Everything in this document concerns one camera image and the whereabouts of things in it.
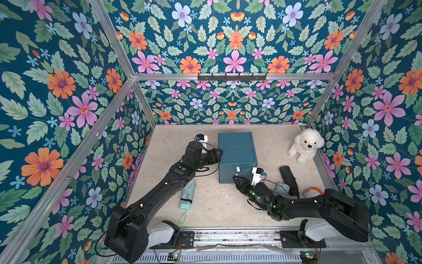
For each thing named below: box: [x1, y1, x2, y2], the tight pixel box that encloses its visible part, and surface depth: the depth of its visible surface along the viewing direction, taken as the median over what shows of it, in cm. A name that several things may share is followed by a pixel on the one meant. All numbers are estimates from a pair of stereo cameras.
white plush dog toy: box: [287, 127, 326, 165], surface depth 93 cm
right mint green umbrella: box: [273, 182, 291, 197], surface depth 87 cm
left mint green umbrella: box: [179, 178, 197, 211], surface depth 85 cm
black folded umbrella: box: [279, 165, 301, 199], surface depth 92 cm
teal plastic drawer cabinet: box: [218, 132, 258, 184], surface depth 81 cm
